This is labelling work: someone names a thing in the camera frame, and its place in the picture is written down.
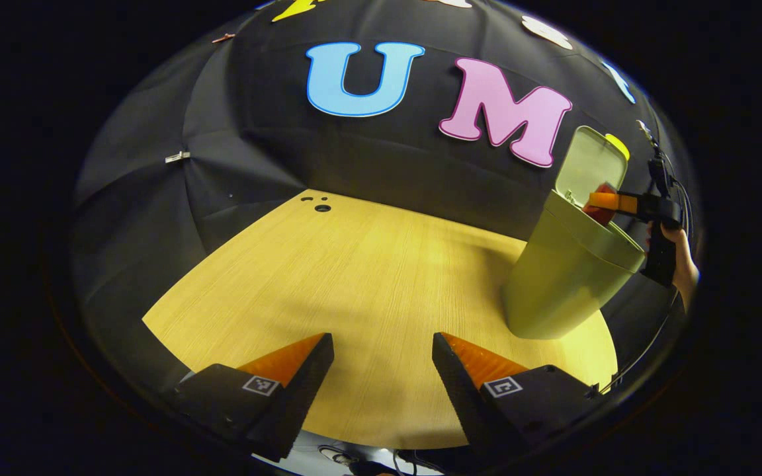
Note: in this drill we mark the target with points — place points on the orange-red pop can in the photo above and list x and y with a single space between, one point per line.
600 215

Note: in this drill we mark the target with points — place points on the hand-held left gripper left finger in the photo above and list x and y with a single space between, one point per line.
298 403

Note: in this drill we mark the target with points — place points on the pale green desktop garbage bin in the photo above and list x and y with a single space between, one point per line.
553 284

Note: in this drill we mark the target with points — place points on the person's shoe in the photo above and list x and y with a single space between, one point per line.
338 455

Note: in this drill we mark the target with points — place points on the black backdrop cloth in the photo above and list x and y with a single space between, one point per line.
275 165

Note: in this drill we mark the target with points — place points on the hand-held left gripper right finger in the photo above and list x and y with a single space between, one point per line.
460 403

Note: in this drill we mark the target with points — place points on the silver metal clip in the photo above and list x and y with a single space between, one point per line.
177 157

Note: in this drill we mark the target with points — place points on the wooden desktop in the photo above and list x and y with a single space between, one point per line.
368 277

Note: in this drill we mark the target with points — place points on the small orange clip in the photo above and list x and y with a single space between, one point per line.
223 38

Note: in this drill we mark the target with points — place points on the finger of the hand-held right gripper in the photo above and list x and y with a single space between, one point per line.
609 200

